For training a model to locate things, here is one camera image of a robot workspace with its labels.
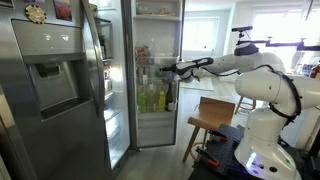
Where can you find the wooden stool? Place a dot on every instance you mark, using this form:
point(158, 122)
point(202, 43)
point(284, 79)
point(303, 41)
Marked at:
point(210, 115)

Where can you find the red photo magnet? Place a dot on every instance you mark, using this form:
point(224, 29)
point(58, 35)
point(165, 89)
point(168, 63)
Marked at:
point(63, 9)

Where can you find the round fridge magnet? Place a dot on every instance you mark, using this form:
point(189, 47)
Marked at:
point(35, 14)

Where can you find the green drink bottle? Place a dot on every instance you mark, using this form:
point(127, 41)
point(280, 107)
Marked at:
point(142, 101)

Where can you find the open refrigerator door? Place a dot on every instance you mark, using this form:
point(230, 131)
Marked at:
point(153, 37)

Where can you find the stainless steel refrigerator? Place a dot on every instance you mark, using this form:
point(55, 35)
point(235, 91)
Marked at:
point(64, 101)

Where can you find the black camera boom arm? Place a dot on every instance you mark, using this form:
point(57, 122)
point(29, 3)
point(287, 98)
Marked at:
point(300, 46)

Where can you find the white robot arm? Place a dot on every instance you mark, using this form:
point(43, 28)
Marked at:
point(261, 77)

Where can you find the dark wine bottle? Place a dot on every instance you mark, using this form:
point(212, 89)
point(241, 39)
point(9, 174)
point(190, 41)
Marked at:
point(169, 98)

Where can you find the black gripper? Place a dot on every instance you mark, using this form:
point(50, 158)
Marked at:
point(172, 68)

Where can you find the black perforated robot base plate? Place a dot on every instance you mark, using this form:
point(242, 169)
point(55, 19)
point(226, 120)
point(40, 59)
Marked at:
point(222, 148)

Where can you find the red handled clamp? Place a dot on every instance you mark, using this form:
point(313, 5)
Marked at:
point(209, 158)

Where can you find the clear drink bottle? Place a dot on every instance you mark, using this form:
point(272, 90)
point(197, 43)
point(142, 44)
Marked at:
point(151, 99)

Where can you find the yellow drink bottle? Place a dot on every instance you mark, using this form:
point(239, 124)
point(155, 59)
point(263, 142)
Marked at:
point(161, 100)

